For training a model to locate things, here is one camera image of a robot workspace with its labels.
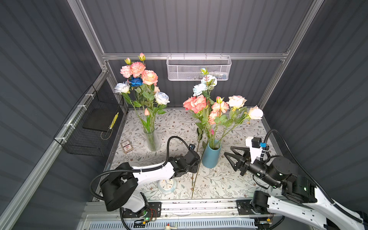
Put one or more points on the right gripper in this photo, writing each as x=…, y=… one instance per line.
x=241, y=163

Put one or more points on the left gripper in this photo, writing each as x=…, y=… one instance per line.
x=194, y=168

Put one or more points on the teal ceramic vase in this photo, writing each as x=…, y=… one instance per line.
x=210, y=156

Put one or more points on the clear ribbed glass vase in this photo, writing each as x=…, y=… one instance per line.
x=153, y=140

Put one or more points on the pink carnation spray stem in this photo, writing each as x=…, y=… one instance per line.
x=216, y=119

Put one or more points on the pale cream rose stem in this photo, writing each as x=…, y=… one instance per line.
x=235, y=102

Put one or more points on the pink tulip stem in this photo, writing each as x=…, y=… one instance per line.
x=148, y=120

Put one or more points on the white blue rose stem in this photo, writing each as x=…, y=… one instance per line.
x=157, y=106

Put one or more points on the white rose spray stem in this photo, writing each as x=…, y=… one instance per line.
x=208, y=83

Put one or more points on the pink peony spray stem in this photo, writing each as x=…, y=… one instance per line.
x=126, y=70

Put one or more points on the coral pink rose stem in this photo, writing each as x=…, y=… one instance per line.
x=190, y=103

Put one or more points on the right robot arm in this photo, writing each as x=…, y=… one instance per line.
x=305, y=201

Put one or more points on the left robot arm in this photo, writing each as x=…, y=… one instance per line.
x=122, y=189

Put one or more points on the small round alarm clock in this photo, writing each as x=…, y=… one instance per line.
x=167, y=186

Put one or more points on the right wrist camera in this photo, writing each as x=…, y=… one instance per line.
x=257, y=148

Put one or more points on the aluminium mounting rail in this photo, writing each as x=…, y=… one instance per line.
x=224, y=207

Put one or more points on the white wire mesh basket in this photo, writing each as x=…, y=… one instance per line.
x=195, y=67

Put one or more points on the black wire basket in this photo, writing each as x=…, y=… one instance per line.
x=87, y=132

